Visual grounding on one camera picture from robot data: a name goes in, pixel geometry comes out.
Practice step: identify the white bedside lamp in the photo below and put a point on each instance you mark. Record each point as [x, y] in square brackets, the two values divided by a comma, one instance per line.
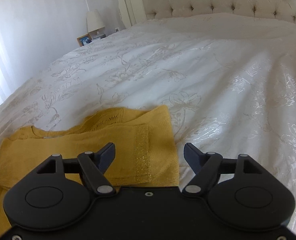
[94, 22]

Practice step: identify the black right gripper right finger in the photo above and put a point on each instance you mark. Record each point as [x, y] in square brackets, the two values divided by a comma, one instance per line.
[208, 167]

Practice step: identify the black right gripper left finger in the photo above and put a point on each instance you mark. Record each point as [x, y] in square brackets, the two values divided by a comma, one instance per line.
[81, 175]

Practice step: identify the white floral bedspread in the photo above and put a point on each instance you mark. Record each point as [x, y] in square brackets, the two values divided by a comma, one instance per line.
[224, 83]

